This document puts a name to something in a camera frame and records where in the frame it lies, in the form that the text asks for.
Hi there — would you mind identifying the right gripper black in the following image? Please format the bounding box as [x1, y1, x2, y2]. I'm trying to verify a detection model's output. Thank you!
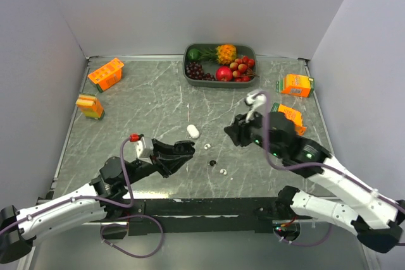
[221, 106, 280, 157]

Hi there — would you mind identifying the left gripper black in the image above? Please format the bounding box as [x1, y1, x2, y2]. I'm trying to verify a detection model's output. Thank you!
[123, 138, 193, 186]

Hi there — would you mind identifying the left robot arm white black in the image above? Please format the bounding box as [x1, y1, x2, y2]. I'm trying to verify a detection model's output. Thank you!
[1, 134, 196, 264]

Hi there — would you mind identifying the red apple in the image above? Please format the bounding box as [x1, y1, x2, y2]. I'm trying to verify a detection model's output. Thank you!
[215, 66, 233, 82]

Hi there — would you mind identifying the orange flat box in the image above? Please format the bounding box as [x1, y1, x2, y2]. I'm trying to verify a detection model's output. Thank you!
[271, 102, 307, 135]

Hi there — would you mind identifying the red lychee bunch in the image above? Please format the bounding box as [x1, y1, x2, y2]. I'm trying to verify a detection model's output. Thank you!
[229, 56, 258, 82]

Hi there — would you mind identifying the dark grape bunch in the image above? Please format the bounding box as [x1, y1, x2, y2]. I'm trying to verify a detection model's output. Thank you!
[185, 62, 216, 81]

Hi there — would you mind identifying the orange pineapple toy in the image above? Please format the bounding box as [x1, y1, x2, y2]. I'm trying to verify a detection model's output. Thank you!
[199, 44, 237, 65]

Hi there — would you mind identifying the orange green box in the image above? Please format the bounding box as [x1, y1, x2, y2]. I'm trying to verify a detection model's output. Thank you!
[276, 74, 315, 97]

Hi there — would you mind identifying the grey fruit tray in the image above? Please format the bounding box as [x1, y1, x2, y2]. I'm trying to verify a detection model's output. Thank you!
[183, 43, 259, 89]

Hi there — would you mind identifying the green lime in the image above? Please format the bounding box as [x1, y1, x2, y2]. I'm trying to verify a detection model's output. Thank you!
[187, 48, 200, 61]

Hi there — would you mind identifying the orange yellow carton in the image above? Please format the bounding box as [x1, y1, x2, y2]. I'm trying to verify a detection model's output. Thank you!
[76, 94, 105, 120]

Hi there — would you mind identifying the orange juice carton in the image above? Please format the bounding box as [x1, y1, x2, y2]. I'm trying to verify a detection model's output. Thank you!
[88, 58, 124, 93]

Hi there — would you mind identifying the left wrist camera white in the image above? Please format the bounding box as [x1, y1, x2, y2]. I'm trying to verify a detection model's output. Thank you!
[130, 133, 154, 159]

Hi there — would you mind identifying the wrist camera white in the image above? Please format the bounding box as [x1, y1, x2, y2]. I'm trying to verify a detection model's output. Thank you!
[130, 133, 154, 159]
[244, 89, 266, 123]

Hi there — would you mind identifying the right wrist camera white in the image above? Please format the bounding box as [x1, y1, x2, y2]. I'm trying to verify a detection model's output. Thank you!
[244, 89, 266, 123]

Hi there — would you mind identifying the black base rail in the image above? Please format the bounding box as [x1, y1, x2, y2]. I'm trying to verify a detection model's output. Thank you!
[99, 197, 296, 233]

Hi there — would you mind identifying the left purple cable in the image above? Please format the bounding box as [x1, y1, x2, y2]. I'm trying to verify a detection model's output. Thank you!
[0, 137, 164, 259]

